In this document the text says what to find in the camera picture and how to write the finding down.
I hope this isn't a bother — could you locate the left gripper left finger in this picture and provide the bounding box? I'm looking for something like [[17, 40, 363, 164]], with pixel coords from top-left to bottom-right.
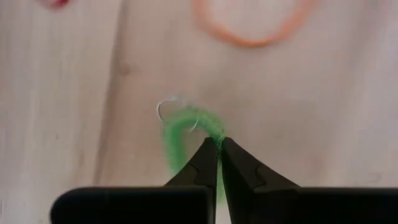
[[49, 138, 220, 224]]

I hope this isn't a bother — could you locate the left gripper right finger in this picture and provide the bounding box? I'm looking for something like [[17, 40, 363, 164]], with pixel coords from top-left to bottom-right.
[[220, 138, 398, 224]]

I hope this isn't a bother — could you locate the green spiral coil bracelet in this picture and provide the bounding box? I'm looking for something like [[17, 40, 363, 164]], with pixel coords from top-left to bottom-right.
[[156, 95, 227, 205]]

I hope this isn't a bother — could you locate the orange rubber band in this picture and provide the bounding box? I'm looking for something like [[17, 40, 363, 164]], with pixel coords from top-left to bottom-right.
[[192, 0, 315, 49]]

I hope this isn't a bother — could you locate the red rubber band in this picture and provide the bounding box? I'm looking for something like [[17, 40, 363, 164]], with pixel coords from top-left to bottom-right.
[[37, 0, 71, 9]]

